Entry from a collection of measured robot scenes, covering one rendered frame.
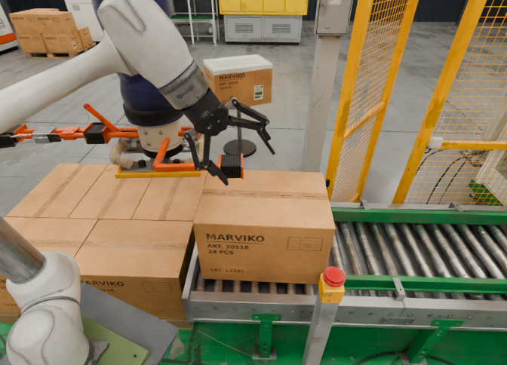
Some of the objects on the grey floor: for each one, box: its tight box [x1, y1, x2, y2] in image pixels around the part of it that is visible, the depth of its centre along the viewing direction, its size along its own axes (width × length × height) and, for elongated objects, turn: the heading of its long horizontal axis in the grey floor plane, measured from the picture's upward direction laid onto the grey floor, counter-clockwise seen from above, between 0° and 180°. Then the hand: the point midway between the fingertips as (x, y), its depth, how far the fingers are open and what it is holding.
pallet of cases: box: [9, 8, 96, 59], centre depth 687 cm, size 121×103×90 cm
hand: (247, 164), depth 71 cm, fingers open, 13 cm apart
